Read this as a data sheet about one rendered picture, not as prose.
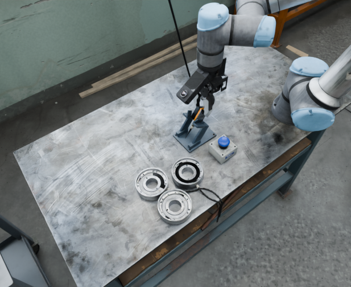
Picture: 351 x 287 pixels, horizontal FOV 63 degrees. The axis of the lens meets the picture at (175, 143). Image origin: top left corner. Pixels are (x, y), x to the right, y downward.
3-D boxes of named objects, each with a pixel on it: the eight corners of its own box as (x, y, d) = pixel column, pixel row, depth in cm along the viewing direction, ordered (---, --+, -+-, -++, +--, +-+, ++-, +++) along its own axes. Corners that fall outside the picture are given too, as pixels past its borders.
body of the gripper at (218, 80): (226, 90, 92) (231, 60, 82) (206, 102, 89) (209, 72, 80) (211, 78, 96) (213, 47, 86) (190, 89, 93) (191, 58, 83)
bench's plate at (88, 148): (86, 302, 77) (83, 300, 75) (15, 155, 107) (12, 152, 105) (352, 102, 117) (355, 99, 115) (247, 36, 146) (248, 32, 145)
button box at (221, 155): (221, 164, 99) (222, 156, 95) (207, 151, 102) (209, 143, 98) (238, 152, 102) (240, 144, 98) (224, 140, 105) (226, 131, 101)
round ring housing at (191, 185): (166, 173, 98) (165, 166, 94) (191, 158, 101) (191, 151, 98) (183, 196, 92) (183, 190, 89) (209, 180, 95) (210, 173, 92)
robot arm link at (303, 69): (313, 82, 108) (327, 51, 97) (319, 108, 100) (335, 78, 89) (280, 80, 109) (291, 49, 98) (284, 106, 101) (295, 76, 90)
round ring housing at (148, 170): (131, 197, 93) (129, 191, 89) (144, 170, 99) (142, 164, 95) (162, 206, 91) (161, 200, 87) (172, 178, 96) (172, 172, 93)
